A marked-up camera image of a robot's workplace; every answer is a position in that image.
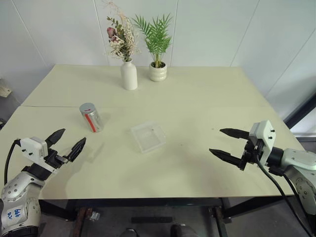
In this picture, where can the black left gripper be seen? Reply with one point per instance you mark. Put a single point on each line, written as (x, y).
(53, 158)

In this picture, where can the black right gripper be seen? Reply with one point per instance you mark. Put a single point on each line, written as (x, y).
(251, 153)

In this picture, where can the silver red can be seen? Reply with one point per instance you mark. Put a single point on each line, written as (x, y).
(95, 122)

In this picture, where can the round jar lid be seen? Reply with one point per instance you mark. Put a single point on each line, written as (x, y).
(87, 107)

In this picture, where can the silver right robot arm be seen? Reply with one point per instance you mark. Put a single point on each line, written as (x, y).
(300, 163)

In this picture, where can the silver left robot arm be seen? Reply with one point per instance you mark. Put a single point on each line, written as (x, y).
(17, 187)

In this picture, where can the clear plastic square container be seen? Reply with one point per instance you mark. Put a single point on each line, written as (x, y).
(148, 138)

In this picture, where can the rusty metal bar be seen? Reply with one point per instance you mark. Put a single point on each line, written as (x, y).
(220, 222)
(81, 222)

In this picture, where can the small clear plastic piece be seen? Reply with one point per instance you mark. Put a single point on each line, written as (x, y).
(94, 216)

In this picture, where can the white ceramic vase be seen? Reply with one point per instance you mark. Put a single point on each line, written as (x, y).
(129, 76)

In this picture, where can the dark rounded shape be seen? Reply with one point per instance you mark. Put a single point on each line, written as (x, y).
(129, 232)
(181, 230)

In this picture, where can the white ribbed plant pot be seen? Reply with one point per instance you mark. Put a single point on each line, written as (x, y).
(158, 72)

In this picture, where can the dried flower bouquet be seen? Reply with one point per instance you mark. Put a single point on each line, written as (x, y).
(122, 37)

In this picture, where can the green palm plant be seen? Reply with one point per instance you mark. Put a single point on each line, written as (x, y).
(156, 37)

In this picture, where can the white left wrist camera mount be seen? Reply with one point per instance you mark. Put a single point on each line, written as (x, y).
(32, 148)

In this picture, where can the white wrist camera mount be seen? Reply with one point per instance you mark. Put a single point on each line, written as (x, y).
(265, 134)
(32, 148)

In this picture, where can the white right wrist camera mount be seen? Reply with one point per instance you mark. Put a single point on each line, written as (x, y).
(265, 134)

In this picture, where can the dark door frame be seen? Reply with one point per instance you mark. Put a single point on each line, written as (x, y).
(301, 111)

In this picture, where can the beige wall bracket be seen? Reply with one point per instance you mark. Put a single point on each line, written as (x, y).
(5, 89)

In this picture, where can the black metal table frame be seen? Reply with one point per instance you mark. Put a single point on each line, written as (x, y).
(148, 202)

